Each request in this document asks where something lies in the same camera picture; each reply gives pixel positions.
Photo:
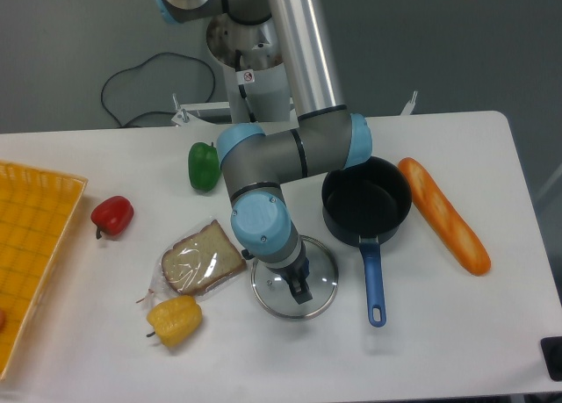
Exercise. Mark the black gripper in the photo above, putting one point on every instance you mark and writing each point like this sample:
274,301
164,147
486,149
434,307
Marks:
281,261

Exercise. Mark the glass lid with blue knob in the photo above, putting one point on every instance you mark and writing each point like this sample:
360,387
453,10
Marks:
321,275

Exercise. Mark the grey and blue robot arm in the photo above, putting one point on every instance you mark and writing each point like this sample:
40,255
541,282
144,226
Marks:
296,122

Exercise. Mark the bread slice in plastic bag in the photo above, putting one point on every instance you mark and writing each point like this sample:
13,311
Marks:
197,264

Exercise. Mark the yellow bell pepper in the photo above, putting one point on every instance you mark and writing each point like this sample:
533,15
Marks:
175,319

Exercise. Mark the green bell pepper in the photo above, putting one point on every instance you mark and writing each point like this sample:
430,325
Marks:
203,166

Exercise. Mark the orange baguette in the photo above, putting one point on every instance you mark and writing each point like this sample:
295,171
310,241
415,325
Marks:
455,234

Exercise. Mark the red bell pepper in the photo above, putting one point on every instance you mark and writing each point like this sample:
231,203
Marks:
112,216

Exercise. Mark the black object at table corner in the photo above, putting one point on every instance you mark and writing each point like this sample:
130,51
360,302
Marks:
552,352

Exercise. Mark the yellow woven basket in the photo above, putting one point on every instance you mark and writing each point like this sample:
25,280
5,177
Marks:
37,206

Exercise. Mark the black saucepan with blue handle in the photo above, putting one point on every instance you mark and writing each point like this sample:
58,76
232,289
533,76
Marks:
363,206

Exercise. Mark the white table bracket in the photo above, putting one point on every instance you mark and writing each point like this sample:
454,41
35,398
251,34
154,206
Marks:
409,106

